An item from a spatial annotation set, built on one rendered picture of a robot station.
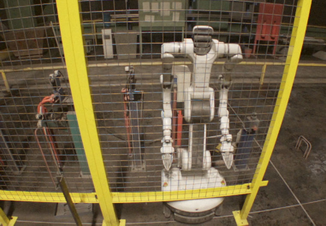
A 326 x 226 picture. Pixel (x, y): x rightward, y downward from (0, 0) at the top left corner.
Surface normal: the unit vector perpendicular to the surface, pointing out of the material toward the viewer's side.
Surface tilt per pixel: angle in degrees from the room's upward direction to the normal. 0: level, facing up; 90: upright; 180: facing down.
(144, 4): 90
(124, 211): 0
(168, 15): 90
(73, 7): 90
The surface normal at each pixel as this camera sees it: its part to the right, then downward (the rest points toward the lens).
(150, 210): 0.00, -0.89
